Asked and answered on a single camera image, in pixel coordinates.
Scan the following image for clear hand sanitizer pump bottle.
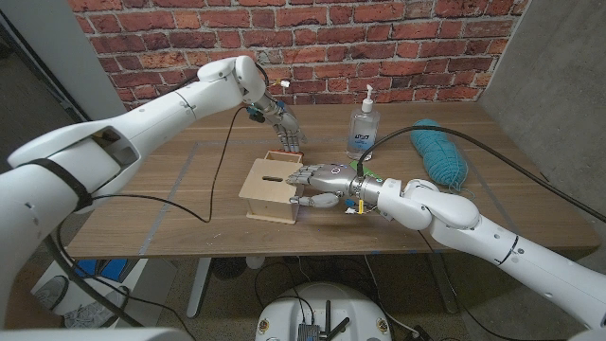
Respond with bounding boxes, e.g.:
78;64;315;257
346;84;381;162

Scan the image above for white table leg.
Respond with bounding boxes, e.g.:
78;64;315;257
187;258;212;319

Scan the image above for red brick print backdrop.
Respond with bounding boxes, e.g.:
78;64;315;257
67;0;530;125

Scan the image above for dark table leg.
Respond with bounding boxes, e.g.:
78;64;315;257
428;253;459;314

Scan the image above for wooden box with slot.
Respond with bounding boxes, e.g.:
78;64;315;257
238;157;305;225

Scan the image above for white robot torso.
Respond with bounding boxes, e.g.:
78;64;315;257
255;282;393;341

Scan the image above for thin black left wrist wire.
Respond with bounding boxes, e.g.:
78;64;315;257
92;106;250;224

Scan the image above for green and white package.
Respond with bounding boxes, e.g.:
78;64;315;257
348;159;384;180

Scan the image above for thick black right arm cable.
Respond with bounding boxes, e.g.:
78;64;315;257
355;125;606;224

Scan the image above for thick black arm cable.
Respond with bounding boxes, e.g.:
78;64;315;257
355;125;606;224
45;61;272;329

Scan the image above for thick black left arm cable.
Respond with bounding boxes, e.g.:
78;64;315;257
45;61;272;329

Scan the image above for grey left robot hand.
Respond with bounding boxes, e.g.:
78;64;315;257
245;91;309;154

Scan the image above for teal yarn skein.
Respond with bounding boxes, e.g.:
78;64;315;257
409;118;469;190

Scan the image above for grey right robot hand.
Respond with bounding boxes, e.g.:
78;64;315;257
285;163;385;215

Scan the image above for small grey computer box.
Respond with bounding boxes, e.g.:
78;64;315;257
296;323;321;341

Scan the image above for wooden drawer with red front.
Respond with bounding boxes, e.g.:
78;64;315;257
263;150;304;166

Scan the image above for grey sneaker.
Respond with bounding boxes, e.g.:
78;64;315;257
32;274;67;312
63;286;129;329

